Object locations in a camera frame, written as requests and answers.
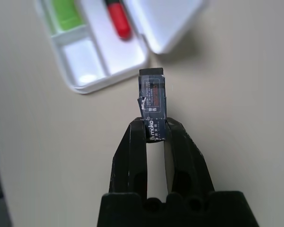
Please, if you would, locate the white plastic pencil case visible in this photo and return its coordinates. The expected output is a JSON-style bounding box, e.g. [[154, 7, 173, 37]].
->
[[36, 0, 210, 95]]

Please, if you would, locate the black marker with red cap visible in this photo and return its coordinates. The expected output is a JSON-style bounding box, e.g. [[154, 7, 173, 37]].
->
[[104, 0, 133, 41]]

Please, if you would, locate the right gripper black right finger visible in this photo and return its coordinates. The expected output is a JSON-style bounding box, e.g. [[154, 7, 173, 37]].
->
[[164, 118, 216, 197]]

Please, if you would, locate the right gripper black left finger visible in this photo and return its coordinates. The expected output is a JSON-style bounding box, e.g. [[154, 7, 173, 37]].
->
[[104, 118, 149, 197]]

